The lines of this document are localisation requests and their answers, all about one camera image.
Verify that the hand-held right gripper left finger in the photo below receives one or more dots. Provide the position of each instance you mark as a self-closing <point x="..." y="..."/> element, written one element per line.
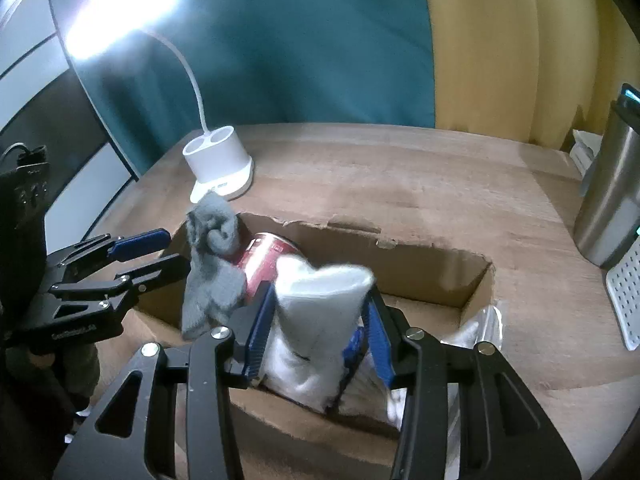
<point x="260" y="340"/>

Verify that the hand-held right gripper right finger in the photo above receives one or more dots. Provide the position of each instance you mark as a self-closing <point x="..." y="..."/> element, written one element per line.
<point x="380" y="345"/>

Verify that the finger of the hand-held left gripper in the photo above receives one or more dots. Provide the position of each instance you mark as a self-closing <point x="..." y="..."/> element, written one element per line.
<point x="160" y="270"/>
<point x="140" y="242"/>

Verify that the grey knit glove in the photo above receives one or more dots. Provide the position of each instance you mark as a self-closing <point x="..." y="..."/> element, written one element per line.
<point x="207" y="280"/>

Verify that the blue white soft packet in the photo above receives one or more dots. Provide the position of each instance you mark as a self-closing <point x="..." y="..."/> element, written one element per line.
<point x="320" y="310"/>

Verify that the red tin can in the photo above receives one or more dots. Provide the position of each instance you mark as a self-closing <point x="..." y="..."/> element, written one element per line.
<point x="265" y="265"/>

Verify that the cardboard box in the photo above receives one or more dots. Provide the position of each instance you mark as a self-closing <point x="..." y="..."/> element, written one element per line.
<point x="435" y="280"/>

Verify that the cotton swabs zip bag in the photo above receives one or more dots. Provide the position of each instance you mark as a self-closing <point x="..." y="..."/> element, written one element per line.
<point x="475" y="335"/>

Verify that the white desk lamp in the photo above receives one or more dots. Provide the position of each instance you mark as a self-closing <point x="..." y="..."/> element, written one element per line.
<point x="215" y="160"/>

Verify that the teal curtain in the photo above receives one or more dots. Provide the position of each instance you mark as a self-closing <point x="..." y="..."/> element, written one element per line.
<point x="300" y="50"/>

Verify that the white plastic basket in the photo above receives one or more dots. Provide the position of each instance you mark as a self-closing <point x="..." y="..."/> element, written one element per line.
<point x="627" y="300"/>

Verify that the steel tumbler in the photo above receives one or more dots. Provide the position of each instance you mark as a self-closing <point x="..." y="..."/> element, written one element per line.
<point x="607" y="200"/>

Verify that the white folded paper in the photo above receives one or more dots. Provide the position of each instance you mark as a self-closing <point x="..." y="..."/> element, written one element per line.
<point x="585" y="147"/>

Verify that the yellow curtain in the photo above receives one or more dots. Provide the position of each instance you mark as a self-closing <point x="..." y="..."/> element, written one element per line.
<point x="500" y="60"/>

